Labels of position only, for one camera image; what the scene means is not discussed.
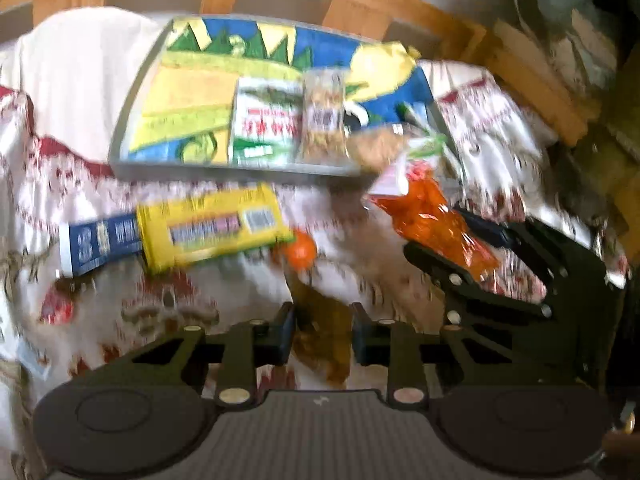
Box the clear nut bar packet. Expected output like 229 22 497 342
297 67 351 163

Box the grey metal tray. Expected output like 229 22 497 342
107 15 458 178

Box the small orange tangerine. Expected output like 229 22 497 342
285 230 318 271

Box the floral satin blanket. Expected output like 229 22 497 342
0 55 631 480

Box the orange snack packet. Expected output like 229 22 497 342
372 177 501 281

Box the grey beige patterned cloth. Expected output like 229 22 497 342
505 0 626 106

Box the small green white red packet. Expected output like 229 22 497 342
370 132 451 196

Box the dragon drawing paper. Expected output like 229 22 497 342
127 17 431 166

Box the white green snack packet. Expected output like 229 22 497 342
230 77 306 166

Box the cream white bedding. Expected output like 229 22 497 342
0 7 481 166

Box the clear round cake packet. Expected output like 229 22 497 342
347 125 411 176

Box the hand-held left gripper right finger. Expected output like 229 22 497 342
351 302 526 407

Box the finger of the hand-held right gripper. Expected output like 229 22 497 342
454 207 597 287
404 241 557 327

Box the blue snack packet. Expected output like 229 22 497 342
59 212 143 278

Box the golden brown snack packet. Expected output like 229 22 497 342
287 270 356 386

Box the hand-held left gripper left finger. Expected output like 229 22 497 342
120 302 297 407

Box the yellow snack packet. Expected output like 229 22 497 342
136 182 293 276

